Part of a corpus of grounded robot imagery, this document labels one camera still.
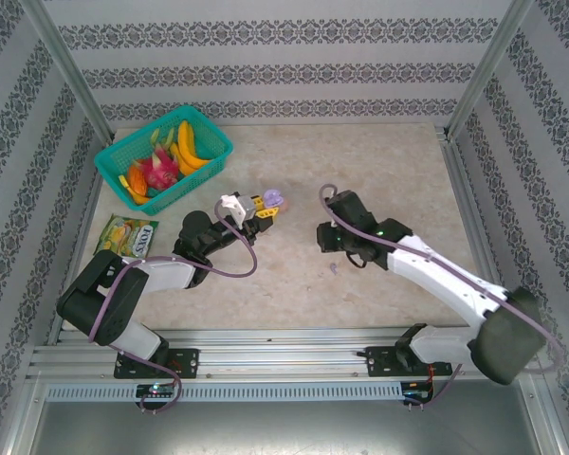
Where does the yellow curved fruit piece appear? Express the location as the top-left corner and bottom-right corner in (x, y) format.
(118, 173), (154, 207)

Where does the green candy bag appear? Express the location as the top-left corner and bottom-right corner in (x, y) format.
(92, 213), (160, 260)

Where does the yellow banana bunch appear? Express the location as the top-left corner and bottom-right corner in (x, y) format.
(169, 119), (213, 175)

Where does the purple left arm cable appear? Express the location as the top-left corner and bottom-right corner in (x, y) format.
(87, 198), (260, 414)

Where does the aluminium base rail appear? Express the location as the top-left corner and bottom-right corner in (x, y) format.
(27, 328), (538, 383)

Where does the aluminium side rail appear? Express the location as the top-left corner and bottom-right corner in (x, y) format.
(434, 123), (522, 341)
(46, 136), (115, 346)

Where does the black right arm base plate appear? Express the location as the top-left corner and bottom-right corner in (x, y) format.
(364, 345), (450, 379)

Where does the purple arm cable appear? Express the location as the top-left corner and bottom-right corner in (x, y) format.
(87, 198), (260, 414)
(318, 183), (569, 410)

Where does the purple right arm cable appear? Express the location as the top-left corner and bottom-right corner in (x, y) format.
(318, 183), (569, 410)

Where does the aluminium frame post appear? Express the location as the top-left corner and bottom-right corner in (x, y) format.
(444, 0), (536, 141)
(17, 0), (116, 146)

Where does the pink dragon fruit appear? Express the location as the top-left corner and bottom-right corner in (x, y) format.
(139, 127), (181, 189)

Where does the grey slotted cable duct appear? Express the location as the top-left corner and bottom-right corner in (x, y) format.
(45, 381), (405, 402)

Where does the teal plastic basket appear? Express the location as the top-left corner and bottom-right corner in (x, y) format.
(93, 104), (234, 212)

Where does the small circuit board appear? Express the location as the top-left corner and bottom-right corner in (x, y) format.
(401, 380), (436, 405)
(136, 383), (177, 399)

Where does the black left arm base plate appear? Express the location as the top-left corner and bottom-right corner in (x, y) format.
(115, 348), (201, 380)

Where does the orange toy fruit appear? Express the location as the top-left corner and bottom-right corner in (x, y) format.
(126, 163), (149, 196)

